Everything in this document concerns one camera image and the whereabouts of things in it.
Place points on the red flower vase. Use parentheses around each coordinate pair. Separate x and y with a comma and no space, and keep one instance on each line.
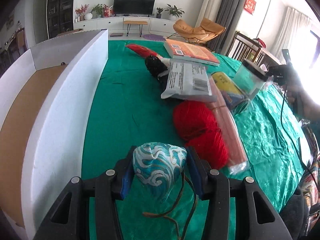
(80,12)

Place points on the red handled brush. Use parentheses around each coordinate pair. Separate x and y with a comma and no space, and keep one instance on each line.
(145,52)

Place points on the yellow blue wrapped roll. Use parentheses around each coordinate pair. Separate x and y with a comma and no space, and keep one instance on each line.
(231,94)

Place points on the white wet wipes pack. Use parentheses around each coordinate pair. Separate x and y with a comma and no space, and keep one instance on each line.
(188,81)

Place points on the white cardboard box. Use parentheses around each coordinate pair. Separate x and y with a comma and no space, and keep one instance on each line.
(46,98)

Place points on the teal patterned fabric pouch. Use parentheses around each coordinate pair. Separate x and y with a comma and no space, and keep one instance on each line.
(158,166)

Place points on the black mesh sponge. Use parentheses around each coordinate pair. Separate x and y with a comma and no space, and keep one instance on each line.
(157,69)

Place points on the clear jar black lid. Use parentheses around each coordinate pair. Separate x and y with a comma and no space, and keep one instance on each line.
(249,78)

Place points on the white tv cabinet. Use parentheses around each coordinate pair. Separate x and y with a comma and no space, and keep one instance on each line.
(117,24)

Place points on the green potted plant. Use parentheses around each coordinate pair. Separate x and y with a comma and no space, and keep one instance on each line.
(174,12)

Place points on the purple round rug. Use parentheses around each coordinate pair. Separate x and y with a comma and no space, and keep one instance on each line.
(153,37)

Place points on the black television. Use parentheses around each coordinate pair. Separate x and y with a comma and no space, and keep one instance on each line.
(128,7)

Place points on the right hand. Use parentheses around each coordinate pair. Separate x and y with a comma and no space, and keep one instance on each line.
(302,104)

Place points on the red yarn ball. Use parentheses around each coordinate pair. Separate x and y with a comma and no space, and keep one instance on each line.
(197,126)

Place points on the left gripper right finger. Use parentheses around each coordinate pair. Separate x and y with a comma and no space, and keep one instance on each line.
(256,218)

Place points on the black display cabinet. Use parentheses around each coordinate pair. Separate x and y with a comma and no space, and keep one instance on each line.
(59,17)

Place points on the small wooden bench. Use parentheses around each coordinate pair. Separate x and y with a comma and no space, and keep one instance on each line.
(140,25)

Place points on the dark wooden chair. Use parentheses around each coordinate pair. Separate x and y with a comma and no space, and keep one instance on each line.
(242,47)

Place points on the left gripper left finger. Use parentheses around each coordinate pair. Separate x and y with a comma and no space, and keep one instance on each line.
(68,218)

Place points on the pink cloth package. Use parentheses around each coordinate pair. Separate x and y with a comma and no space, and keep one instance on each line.
(238,161)

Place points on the orange book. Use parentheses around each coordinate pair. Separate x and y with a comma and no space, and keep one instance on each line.
(189,52)

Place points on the green satin tablecloth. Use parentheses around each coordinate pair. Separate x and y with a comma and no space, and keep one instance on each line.
(128,110)

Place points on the orange lounge chair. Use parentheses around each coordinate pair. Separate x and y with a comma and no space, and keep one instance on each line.
(206,31)

